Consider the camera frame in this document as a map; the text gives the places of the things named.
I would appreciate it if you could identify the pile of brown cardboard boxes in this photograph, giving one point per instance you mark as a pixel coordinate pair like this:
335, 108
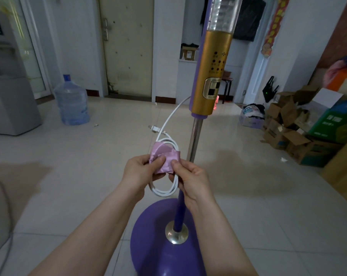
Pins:
288, 135

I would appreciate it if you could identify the red hanging banner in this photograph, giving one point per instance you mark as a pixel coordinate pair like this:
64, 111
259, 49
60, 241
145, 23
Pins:
274, 25

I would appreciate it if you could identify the purple and gold standing fan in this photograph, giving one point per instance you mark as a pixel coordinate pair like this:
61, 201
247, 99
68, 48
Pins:
211, 68

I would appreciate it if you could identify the black router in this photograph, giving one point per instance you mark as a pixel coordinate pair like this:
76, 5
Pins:
269, 91

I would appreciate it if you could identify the person's left forearm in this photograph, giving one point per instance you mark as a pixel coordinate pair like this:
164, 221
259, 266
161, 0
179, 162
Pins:
98, 227

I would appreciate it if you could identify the person's right hand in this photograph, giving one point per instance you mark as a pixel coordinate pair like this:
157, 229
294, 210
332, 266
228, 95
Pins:
193, 183

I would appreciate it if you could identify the orange box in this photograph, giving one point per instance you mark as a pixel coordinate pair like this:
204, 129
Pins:
341, 79

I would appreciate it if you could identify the person's right forearm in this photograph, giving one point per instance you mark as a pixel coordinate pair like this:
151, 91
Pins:
219, 241

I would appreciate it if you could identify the glass sliding door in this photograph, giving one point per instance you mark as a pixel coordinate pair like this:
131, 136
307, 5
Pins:
32, 48

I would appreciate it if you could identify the white box with clutter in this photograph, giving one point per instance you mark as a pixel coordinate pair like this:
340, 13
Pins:
251, 117

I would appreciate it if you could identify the red stool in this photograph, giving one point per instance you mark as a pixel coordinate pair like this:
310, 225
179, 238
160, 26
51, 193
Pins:
227, 81

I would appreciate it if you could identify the green cardboard box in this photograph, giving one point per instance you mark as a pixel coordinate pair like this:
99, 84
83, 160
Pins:
337, 123

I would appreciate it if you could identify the person's left hand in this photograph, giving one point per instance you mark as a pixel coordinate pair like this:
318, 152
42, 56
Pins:
134, 175

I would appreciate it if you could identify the pink cloth pouch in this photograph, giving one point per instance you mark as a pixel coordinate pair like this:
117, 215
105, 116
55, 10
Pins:
169, 156

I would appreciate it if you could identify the pink bag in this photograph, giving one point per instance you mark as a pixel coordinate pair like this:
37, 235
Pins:
333, 71

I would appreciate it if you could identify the black hanging jacket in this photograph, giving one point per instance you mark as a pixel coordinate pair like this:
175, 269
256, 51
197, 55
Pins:
249, 20

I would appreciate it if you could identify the person's left thumb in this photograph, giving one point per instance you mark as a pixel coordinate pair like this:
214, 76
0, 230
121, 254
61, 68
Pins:
156, 161

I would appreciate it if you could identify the grey water dispenser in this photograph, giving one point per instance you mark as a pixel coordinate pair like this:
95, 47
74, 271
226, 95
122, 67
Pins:
9, 91

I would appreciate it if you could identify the person's right thumb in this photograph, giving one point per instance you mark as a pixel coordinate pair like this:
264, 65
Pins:
179, 166

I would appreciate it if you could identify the beige door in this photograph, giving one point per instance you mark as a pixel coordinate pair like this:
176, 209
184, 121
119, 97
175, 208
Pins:
130, 45

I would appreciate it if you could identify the blue water jug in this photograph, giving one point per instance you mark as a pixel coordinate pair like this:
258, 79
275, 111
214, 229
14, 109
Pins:
72, 103

